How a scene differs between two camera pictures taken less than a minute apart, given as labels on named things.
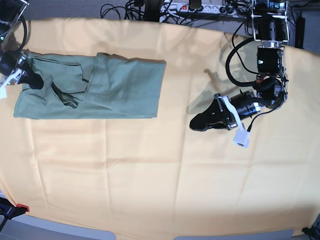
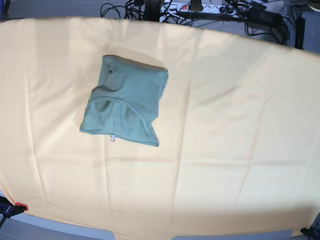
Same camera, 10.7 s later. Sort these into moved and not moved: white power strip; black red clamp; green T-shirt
Moved: green T-shirt
Not moved: black red clamp; white power strip
